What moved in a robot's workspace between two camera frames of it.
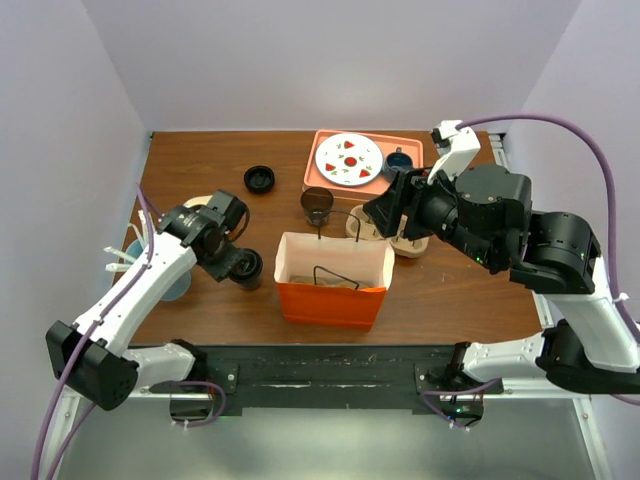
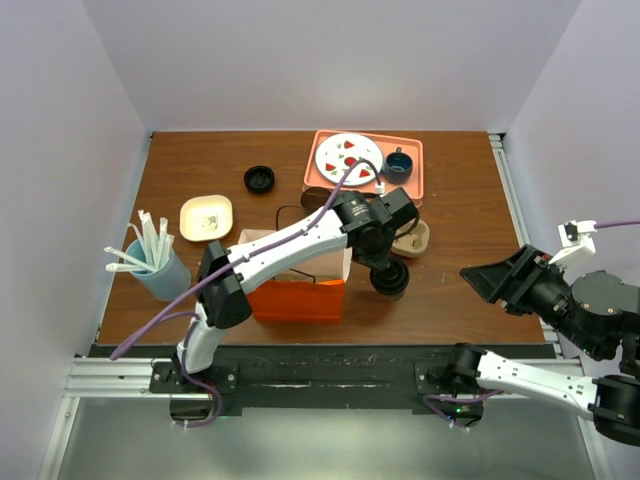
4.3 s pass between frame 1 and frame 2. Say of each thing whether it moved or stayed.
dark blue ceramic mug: stayed
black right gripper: moved
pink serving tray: stayed
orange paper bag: moved
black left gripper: moved
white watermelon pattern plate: stayed
